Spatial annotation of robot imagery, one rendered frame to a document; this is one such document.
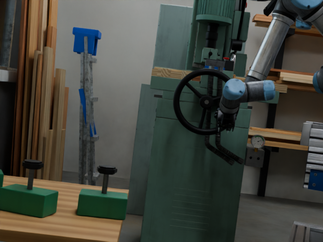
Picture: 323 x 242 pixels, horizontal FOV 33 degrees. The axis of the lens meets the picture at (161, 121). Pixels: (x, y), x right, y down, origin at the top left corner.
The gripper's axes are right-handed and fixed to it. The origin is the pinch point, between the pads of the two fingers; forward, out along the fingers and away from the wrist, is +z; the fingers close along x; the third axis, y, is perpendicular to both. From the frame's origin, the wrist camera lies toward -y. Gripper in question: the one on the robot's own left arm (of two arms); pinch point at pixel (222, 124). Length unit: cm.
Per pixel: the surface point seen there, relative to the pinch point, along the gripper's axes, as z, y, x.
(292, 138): 203, -102, 77
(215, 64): 0.3, -30.2, -5.8
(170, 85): 13.5, -24.0, -24.7
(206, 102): -1.1, -9.4, -7.7
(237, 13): 21, -77, 5
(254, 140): 18.1, -3.6, 16.6
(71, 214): -87, 73, -40
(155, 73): 24, -36, -33
